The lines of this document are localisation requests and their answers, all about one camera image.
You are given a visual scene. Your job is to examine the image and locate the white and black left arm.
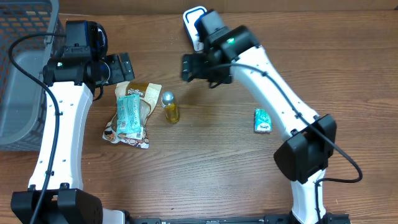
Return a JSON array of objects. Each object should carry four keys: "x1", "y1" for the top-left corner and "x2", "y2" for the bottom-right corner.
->
[{"x1": 11, "y1": 21, "x2": 134, "y2": 223}]

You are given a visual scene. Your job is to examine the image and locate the brown white snack bag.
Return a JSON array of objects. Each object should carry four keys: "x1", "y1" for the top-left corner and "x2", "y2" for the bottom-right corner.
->
[{"x1": 103, "y1": 82, "x2": 162, "y2": 149}]

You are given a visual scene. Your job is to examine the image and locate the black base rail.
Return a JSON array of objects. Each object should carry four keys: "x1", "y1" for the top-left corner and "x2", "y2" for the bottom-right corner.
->
[{"x1": 124, "y1": 213, "x2": 352, "y2": 224}]

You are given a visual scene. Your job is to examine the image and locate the dark grey plastic basket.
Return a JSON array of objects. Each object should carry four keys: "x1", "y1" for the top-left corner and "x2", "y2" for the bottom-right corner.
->
[{"x1": 1, "y1": 0, "x2": 65, "y2": 151}]

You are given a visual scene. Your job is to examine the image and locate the yellow oil bottle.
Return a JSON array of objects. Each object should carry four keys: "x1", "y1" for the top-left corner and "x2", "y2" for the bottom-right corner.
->
[{"x1": 162, "y1": 91, "x2": 180, "y2": 124}]

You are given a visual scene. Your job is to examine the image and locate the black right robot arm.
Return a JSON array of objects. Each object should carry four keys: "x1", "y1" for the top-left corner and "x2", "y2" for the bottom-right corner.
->
[{"x1": 182, "y1": 6, "x2": 336, "y2": 223}]

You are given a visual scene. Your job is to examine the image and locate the small teal white box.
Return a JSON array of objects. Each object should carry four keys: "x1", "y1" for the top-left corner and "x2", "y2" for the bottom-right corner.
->
[{"x1": 254, "y1": 108, "x2": 272, "y2": 133}]

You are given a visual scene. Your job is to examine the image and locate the white barcode scanner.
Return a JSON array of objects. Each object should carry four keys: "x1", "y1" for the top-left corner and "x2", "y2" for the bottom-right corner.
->
[{"x1": 183, "y1": 6, "x2": 207, "y2": 52}]

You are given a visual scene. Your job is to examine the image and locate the teal wipes packet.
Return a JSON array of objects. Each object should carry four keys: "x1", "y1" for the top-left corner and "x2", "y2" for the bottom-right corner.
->
[{"x1": 116, "y1": 95, "x2": 141, "y2": 134}]

